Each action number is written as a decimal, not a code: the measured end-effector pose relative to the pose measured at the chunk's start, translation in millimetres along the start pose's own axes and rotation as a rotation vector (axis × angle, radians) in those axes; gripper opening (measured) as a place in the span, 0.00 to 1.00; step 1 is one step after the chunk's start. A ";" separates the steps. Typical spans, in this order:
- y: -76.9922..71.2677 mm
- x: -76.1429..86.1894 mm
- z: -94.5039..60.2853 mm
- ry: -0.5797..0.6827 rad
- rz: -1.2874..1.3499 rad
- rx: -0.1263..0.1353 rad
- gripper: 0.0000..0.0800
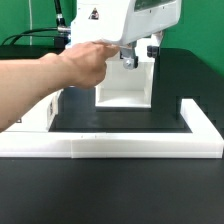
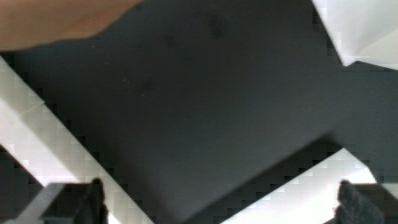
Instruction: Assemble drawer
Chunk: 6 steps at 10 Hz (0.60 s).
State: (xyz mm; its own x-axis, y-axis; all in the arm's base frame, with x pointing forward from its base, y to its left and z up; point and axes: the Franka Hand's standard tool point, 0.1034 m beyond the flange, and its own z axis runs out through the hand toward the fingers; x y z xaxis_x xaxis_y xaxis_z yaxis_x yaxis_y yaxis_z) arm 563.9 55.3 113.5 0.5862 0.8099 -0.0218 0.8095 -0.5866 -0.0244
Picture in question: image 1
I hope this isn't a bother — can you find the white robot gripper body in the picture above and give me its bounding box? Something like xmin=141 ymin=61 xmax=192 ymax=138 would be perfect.
xmin=71 ymin=0 xmax=182 ymax=46

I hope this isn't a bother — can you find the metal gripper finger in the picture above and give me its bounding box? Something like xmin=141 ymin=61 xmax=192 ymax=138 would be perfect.
xmin=147 ymin=31 xmax=164 ymax=58
xmin=120 ymin=42 xmax=138 ymax=70

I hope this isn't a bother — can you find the white drawer cabinet housing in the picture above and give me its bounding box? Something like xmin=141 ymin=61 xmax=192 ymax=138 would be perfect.
xmin=95 ymin=38 xmax=155 ymax=108

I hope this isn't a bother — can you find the white drawer with knob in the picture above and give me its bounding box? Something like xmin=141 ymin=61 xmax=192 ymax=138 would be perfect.
xmin=7 ymin=91 xmax=62 ymax=132

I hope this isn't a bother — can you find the bare human forearm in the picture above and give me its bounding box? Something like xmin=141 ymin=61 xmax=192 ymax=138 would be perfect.
xmin=0 ymin=54 xmax=69 ymax=132

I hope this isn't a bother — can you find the bare human hand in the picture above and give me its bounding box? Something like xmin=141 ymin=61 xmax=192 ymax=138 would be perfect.
xmin=59 ymin=42 xmax=119 ymax=89

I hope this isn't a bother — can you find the black cable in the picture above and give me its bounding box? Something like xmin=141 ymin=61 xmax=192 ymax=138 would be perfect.
xmin=0 ymin=27 xmax=72 ymax=46

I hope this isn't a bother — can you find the white L-shaped base frame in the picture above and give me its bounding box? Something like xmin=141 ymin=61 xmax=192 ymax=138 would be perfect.
xmin=0 ymin=99 xmax=224 ymax=158

